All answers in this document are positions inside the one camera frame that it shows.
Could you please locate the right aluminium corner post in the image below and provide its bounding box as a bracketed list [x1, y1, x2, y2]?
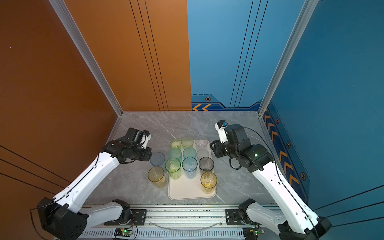
[258, 0, 319, 117]

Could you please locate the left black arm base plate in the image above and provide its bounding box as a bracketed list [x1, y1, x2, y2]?
[104, 209, 147, 226]

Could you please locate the amber yellow cup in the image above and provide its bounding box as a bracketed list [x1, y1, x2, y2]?
[201, 172, 218, 194]

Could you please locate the aluminium corner post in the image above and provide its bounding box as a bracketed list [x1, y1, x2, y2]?
[258, 0, 319, 117]
[49, 0, 123, 117]

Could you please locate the tall green clear cup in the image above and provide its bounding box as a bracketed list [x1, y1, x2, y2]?
[165, 158, 181, 180]

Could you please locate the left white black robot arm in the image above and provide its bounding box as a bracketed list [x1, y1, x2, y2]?
[37, 141, 152, 240]

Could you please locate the left green circuit board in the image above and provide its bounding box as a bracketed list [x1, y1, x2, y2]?
[114, 228, 134, 239]

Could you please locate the small green clear glass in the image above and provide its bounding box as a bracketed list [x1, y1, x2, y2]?
[170, 139, 182, 149]

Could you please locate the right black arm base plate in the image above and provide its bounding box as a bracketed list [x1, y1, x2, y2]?
[225, 209, 260, 226]

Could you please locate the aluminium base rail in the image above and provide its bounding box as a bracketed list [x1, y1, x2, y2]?
[53, 203, 319, 240]

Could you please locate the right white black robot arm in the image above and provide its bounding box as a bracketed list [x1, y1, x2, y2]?
[210, 140, 332, 240]

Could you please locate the green circuit board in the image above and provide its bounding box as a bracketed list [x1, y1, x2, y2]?
[243, 228, 265, 240]
[114, 228, 134, 239]

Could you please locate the dark smoke grey cup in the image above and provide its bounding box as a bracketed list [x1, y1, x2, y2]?
[199, 157, 215, 174]

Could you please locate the green dotted textured cup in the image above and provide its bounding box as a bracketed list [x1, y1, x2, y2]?
[182, 137, 194, 148]

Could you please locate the left aluminium corner post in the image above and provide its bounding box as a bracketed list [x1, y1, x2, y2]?
[49, 0, 123, 117]

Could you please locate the white rectangular plastic tray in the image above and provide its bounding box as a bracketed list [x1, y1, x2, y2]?
[167, 139, 217, 201]

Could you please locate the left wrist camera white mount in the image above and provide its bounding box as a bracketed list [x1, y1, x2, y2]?
[121, 128, 152, 149]

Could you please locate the tall grey-blue cup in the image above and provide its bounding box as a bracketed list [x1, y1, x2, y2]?
[182, 157, 198, 179]

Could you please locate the teal cup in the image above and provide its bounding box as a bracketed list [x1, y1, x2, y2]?
[168, 148, 182, 160]
[183, 147, 197, 159]

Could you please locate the tall blue clear cup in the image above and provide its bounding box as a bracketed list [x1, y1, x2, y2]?
[150, 152, 166, 167]

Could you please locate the right green circuit board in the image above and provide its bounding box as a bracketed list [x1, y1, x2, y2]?
[243, 228, 265, 240]

